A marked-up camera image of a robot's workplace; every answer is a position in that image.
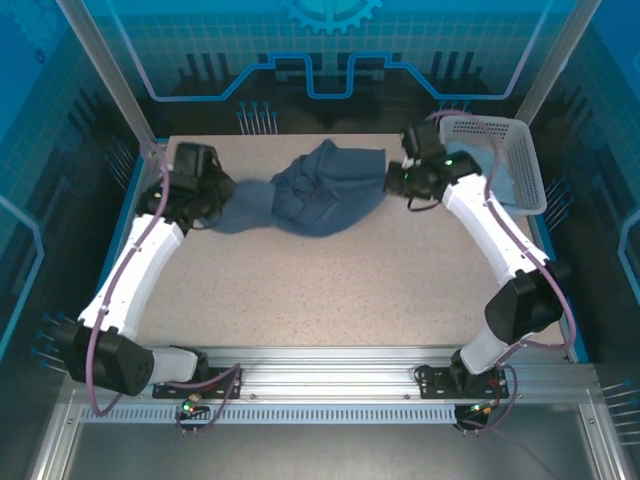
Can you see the dark blue t-shirt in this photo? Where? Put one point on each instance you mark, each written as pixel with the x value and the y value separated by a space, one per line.
pixel 325 200

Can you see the connector with green light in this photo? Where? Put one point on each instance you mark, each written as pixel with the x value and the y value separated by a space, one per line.
pixel 482 407
pixel 191 402

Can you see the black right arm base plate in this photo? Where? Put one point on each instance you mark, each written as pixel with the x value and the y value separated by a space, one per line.
pixel 435 385

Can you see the light blue t-shirt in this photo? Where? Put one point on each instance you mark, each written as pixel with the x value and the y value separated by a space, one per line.
pixel 505 185

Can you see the aluminium frame post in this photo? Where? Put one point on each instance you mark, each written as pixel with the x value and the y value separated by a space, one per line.
pixel 107 75
pixel 555 65

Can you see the aluminium mounting rail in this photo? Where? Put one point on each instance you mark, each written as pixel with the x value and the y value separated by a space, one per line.
pixel 325 372

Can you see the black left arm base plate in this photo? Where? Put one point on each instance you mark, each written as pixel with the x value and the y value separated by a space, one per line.
pixel 225 387

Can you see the white perforated plastic basket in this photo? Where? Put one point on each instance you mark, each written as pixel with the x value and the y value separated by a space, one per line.
pixel 530 165

